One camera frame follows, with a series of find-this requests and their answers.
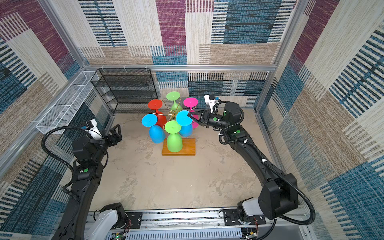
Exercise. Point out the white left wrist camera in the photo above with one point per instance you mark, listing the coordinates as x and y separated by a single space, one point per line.
91 128

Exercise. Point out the red wine glass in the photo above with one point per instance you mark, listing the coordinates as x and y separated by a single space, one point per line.
156 105

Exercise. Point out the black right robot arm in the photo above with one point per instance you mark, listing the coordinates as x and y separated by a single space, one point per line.
280 193

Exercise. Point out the wooden rack base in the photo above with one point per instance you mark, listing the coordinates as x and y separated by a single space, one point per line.
189 148

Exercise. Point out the blue wine glass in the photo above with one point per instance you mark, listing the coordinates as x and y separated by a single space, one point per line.
185 121
156 133

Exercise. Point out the pink wine glass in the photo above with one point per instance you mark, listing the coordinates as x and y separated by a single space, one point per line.
191 103

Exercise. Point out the gold wire glass rack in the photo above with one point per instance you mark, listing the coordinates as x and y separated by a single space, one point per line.
168 113

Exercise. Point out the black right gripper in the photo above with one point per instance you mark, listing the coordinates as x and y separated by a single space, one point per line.
204 118

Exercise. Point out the black mesh shelf rack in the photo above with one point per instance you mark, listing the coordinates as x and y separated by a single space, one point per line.
125 90

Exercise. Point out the green wine glass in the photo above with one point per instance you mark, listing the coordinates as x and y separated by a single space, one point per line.
174 140
175 97

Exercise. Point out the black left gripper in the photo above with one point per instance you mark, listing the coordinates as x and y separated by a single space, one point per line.
116 138

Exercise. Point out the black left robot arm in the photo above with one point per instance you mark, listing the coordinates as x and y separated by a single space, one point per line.
88 170

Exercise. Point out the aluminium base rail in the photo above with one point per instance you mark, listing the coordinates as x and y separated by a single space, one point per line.
205 224

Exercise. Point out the white mesh wall basket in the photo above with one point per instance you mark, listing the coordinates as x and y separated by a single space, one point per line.
67 105

